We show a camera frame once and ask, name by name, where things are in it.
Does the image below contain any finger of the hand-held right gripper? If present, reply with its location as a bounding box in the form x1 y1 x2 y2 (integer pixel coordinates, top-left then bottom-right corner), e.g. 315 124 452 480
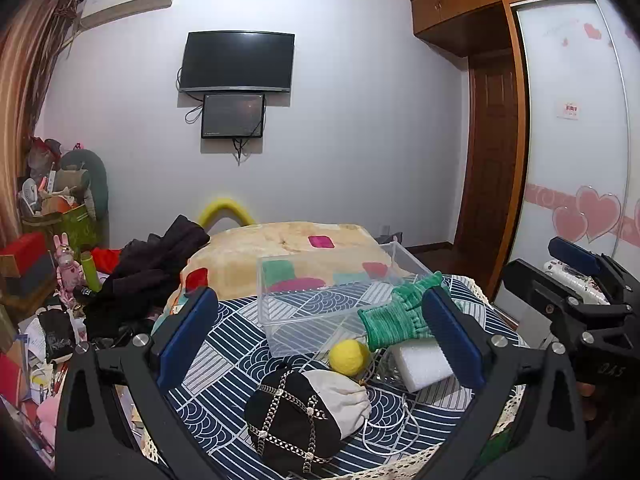
502 258 573 323
548 236 603 277

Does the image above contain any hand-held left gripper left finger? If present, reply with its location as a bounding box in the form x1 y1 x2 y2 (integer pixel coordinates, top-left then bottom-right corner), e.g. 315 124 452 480
54 286 236 480

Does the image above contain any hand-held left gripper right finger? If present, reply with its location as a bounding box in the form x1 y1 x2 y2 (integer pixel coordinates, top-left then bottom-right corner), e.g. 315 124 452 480
421 287 588 480

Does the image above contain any white foam block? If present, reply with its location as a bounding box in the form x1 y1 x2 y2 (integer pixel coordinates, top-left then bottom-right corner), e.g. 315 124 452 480
390 339 463 394

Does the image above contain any green knit glove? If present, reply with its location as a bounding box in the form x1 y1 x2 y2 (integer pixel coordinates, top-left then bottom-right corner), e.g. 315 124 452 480
357 271 453 352

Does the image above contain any yellow felt ball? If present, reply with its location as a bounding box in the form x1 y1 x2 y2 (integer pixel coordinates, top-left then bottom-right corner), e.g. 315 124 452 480
328 339 371 376

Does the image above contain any white drawstring pouch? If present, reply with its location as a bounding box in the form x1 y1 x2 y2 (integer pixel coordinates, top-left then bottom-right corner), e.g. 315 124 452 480
301 369 374 439

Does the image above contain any black chain-trimmed bag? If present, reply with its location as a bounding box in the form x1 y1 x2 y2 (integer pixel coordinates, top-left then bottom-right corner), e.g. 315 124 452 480
244 361 347 474

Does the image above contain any clear plastic storage box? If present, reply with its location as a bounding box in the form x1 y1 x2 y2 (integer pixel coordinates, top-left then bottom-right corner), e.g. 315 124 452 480
256 241 449 359

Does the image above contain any navy wave-pattern bedsheet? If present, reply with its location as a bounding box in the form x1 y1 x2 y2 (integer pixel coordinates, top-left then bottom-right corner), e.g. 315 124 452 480
145 274 528 480

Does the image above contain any black clothing pile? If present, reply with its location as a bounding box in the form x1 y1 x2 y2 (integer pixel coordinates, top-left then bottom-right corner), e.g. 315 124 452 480
82 214 211 343

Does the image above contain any heart-print sliding wardrobe door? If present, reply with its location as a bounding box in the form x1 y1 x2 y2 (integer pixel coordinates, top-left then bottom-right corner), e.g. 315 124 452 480
492 0 640 311

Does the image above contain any red cloth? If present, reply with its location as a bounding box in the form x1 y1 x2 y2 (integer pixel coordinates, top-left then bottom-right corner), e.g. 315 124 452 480
92 247 124 274

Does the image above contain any green cylinder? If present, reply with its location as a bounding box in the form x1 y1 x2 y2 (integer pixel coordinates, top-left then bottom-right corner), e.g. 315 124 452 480
80 252 103 294

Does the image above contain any small black pouch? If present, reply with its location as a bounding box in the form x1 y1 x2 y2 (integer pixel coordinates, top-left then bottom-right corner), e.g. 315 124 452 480
37 307 77 364

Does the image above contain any brown wooden door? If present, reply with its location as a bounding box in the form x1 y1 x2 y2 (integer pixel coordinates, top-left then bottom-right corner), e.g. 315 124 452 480
454 54 522 250

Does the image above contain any beige patch-print blanket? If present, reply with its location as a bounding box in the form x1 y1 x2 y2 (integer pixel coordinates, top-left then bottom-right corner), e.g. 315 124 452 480
166 221 407 313

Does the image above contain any yellow foam noodle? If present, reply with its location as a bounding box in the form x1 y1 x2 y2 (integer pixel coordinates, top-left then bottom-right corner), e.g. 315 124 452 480
198 198 255 229

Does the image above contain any pink rabbit toy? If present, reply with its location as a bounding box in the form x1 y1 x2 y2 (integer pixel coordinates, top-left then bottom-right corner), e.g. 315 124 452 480
52 232 84 307

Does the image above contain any green cardboard box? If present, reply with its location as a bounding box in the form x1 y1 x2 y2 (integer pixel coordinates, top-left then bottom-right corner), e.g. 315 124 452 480
21 206 99 257

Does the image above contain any dark green pillow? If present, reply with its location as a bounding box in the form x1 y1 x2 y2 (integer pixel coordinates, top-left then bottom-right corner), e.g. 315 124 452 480
60 149 109 222

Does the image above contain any red box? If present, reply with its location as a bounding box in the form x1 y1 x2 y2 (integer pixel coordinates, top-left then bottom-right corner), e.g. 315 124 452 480
0 232 55 283

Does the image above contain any wooden overhead cabinet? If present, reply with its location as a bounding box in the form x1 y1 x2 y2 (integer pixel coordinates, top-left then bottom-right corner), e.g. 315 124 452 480
408 0 603 57

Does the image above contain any striped brown curtain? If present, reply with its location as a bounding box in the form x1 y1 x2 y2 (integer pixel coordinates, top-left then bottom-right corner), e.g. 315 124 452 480
0 0 85 248

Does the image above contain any white air conditioner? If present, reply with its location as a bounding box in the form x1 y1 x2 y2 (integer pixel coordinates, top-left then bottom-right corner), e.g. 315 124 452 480
75 0 179 29

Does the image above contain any white cable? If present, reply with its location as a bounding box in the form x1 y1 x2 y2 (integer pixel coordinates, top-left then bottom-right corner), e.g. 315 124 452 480
361 394 424 457

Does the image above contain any small black wall monitor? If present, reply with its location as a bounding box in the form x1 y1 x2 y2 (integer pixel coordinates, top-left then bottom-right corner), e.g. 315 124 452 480
200 92 266 140

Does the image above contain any wall-mounted black television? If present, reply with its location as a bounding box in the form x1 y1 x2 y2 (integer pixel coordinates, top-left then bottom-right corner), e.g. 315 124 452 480
179 31 295 95

